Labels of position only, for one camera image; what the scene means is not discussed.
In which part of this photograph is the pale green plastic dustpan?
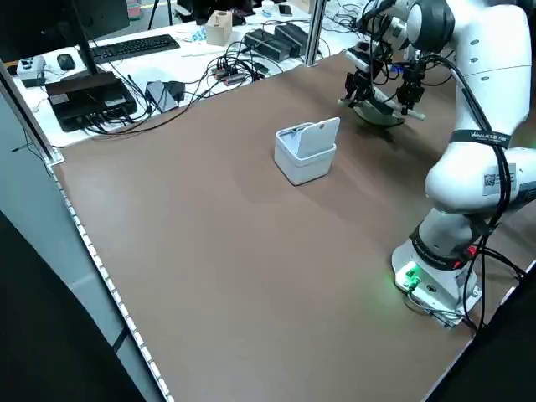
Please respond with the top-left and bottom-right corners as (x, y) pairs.
(338, 90), (406, 127)

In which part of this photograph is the aluminium frame post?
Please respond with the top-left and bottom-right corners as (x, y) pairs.
(304, 0), (326, 66)

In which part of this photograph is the small white device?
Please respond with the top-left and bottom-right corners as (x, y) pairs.
(17, 56), (46, 81)

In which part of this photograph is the small black power adapter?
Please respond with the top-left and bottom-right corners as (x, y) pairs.
(165, 81), (186, 102)

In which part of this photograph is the black keyboard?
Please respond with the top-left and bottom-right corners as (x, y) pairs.
(89, 34), (181, 64)

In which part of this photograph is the white trash can with lid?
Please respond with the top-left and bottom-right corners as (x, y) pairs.
(274, 116), (340, 187)

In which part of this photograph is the black monitor stand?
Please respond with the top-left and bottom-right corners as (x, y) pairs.
(58, 0), (121, 85)

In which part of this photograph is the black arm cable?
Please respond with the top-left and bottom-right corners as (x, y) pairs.
(359, 0), (527, 332)

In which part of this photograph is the usb hub with plugs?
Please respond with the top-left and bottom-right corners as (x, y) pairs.
(210, 62), (257, 88)

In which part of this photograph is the black computer monitor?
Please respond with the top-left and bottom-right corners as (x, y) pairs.
(0, 0), (130, 59)

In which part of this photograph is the black power brick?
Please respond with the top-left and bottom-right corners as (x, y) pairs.
(244, 28), (291, 60)
(274, 23), (307, 56)

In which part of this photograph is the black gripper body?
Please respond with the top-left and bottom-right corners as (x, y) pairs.
(400, 61), (427, 92)
(354, 39), (384, 85)

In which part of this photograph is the grey power adapter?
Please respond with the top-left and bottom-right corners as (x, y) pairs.
(145, 80), (179, 113)

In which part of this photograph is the black docking box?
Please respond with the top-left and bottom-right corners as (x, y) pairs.
(44, 70), (138, 133)

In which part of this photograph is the white toothed table edge strip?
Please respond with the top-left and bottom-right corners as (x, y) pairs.
(49, 165), (175, 402)

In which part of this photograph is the clear acrylic corner bracket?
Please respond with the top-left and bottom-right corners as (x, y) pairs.
(41, 146), (66, 175)

